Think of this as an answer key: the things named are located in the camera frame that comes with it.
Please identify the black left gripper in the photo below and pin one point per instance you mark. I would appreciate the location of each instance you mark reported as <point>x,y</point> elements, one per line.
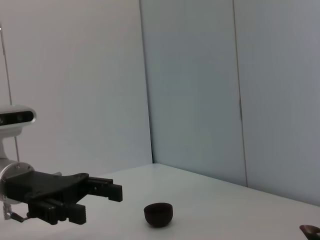
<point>45,185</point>

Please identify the small dark teacup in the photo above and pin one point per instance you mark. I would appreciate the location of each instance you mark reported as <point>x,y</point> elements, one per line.
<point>158,215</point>

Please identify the black round teapot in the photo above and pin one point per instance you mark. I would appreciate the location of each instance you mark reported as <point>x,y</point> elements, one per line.
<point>310,231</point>

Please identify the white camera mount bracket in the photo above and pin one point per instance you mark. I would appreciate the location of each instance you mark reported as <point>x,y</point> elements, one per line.
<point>8,142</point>

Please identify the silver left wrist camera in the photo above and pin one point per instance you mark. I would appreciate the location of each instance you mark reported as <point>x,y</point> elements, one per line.
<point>17,116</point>

